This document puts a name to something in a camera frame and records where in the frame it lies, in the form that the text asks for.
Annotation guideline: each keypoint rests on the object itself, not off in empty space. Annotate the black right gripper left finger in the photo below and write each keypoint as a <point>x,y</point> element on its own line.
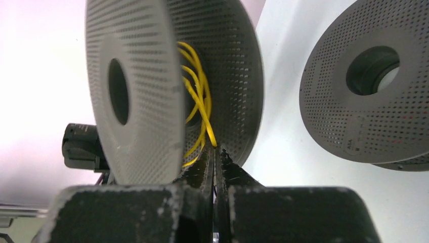
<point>181,211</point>

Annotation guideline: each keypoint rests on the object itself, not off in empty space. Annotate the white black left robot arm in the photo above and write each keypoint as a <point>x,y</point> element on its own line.
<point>81,149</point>

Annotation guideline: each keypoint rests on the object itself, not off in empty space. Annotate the dark grey spool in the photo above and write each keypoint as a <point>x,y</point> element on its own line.
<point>364,90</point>
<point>138,96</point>

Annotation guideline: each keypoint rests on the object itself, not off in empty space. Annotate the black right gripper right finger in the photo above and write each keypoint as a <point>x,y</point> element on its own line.
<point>251,212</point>

